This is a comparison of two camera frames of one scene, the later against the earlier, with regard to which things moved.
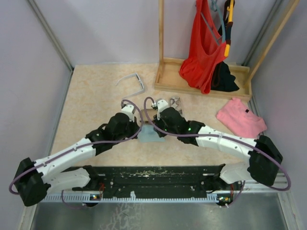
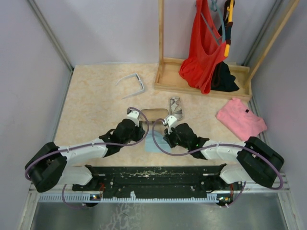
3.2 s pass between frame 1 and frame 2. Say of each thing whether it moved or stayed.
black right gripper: moved
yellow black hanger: stayed
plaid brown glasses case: stayed
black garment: stayed
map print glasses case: stayed
